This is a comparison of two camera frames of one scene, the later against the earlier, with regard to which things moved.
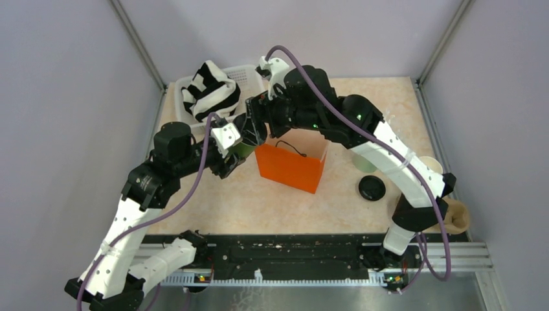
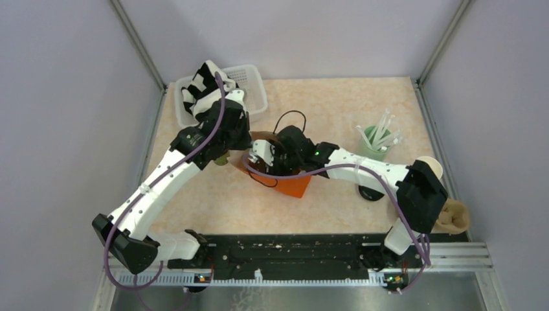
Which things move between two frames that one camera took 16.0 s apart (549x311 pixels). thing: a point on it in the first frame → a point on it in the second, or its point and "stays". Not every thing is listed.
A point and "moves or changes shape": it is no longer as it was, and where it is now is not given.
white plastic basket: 249,80 stays
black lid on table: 371,188 stays
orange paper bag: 295,158 moves or changes shape
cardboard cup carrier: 456,221 stays
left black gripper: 221,168 → 245,143
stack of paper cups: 432,164 stays
